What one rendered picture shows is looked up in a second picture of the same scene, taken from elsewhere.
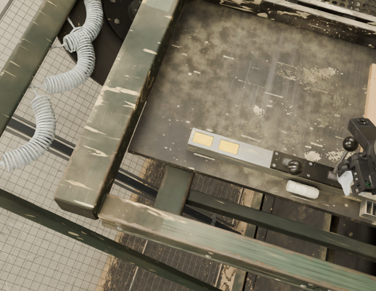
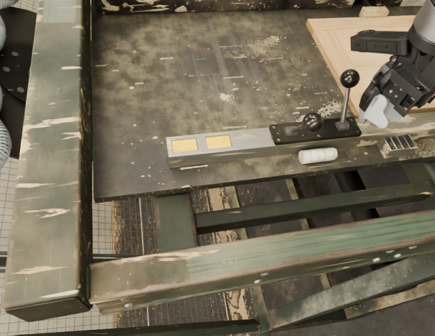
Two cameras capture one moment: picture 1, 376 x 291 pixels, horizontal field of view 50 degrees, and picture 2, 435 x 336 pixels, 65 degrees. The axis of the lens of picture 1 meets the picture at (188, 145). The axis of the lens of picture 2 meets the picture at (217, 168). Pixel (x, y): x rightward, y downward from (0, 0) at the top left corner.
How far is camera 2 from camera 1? 0.40 m
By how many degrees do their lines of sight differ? 15
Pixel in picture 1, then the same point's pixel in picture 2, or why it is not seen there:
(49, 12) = not seen: outside the picture
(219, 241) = (269, 253)
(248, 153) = (243, 139)
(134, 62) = (56, 85)
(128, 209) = (131, 271)
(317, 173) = (325, 130)
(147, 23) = (53, 40)
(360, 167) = (400, 75)
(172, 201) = (181, 237)
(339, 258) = not seen: hidden behind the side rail
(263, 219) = (291, 209)
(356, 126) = (365, 37)
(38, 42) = not seen: outside the picture
